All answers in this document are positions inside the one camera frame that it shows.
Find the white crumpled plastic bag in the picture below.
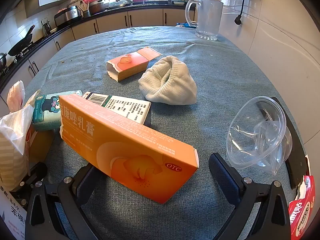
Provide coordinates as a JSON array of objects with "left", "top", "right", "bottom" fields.
[{"left": 0, "top": 80, "right": 41, "bottom": 193}]

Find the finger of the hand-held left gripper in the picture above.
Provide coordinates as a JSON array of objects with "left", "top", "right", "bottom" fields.
[{"left": 11, "top": 162, "right": 48, "bottom": 207}]

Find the brown cardboard box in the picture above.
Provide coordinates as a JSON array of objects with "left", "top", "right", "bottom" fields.
[{"left": 27, "top": 125, "right": 56, "bottom": 163}]

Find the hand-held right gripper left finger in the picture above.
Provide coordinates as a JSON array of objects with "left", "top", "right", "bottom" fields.
[{"left": 25, "top": 165, "right": 105, "bottom": 240}]

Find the teal tissue packet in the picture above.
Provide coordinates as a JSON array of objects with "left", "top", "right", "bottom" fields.
[{"left": 32, "top": 90, "right": 83, "bottom": 131}]

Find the chopstick holder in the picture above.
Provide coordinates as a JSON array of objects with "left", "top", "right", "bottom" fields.
[{"left": 77, "top": 1, "right": 91, "bottom": 18}]

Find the white barcode medicine box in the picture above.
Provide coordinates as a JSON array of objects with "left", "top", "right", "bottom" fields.
[{"left": 82, "top": 92, "right": 152, "bottom": 125}]

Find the blue snack packet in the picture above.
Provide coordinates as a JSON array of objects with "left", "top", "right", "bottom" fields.
[{"left": 176, "top": 22, "right": 198, "bottom": 29}]

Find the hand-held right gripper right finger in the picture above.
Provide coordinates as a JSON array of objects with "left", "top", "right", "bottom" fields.
[{"left": 209, "top": 152, "right": 292, "bottom": 240}]

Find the dark cooking pot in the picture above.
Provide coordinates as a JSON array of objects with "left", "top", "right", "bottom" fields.
[{"left": 89, "top": 0, "right": 110, "bottom": 15}]

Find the large orange medicine box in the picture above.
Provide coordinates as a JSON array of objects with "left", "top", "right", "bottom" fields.
[{"left": 59, "top": 94, "right": 199, "bottom": 204}]

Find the black kitchen countertop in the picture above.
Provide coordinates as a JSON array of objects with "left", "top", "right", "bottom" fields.
[{"left": 0, "top": 1, "right": 196, "bottom": 87}]

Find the black wok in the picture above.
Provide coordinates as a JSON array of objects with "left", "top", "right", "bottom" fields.
[{"left": 7, "top": 25, "right": 36, "bottom": 57}]

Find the white printed box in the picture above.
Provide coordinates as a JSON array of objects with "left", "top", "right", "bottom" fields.
[{"left": 0, "top": 186, "right": 28, "bottom": 240}]

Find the silver electric cooker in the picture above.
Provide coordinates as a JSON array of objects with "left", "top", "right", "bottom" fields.
[{"left": 54, "top": 5, "right": 83, "bottom": 27}]

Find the red and white carton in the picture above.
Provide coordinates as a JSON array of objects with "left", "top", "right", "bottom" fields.
[{"left": 287, "top": 175, "right": 317, "bottom": 240}]

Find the steel kettle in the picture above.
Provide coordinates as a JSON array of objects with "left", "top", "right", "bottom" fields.
[{"left": 41, "top": 21, "right": 52, "bottom": 37}]

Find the black power plug cable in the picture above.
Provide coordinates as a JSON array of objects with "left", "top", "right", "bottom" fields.
[{"left": 234, "top": 0, "right": 253, "bottom": 26}]

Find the small torn orange box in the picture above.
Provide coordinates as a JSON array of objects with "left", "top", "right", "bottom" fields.
[{"left": 106, "top": 47, "right": 163, "bottom": 82}]

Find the clear plastic pitcher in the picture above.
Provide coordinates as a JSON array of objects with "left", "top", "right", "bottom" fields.
[{"left": 185, "top": 0, "right": 224, "bottom": 41}]

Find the white knitted hat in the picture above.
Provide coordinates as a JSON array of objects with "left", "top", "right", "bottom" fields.
[{"left": 138, "top": 56, "right": 198, "bottom": 105}]

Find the black flat board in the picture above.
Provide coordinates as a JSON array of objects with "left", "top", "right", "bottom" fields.
[{"left": 257, "top": 97, "right": 309, "bottom": 190}]

